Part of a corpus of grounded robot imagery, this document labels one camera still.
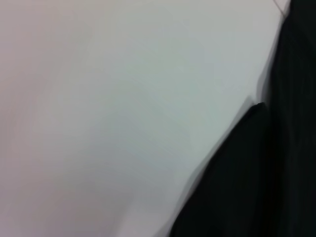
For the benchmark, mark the black t-shirt with FREE print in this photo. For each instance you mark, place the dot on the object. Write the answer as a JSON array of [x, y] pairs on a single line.
[[259, 172]]

